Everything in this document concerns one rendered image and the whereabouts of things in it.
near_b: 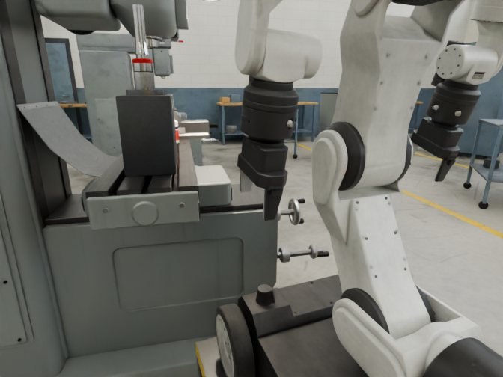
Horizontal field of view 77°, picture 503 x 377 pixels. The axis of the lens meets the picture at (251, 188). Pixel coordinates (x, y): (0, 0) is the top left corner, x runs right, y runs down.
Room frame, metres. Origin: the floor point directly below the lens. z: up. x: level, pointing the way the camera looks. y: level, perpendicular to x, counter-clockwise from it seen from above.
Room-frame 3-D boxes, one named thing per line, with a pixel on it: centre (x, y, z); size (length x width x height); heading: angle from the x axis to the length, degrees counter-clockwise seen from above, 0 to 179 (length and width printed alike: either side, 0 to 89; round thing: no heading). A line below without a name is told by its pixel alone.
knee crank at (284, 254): (1.13, -0.21, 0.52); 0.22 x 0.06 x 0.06; 102
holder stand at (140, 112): (0.85, 0.27, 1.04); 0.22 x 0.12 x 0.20; 12
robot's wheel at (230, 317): (0.68, 0.05, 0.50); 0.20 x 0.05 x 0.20; 21
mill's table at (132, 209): (1.22, 0.35, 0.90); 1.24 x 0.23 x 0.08; 12
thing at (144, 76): (0.80, 0.26, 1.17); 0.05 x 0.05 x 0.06
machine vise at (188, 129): (1.40, 0.36, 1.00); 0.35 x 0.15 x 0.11; 102
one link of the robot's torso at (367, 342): (0.52, -0.30, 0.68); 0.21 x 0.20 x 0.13; 21
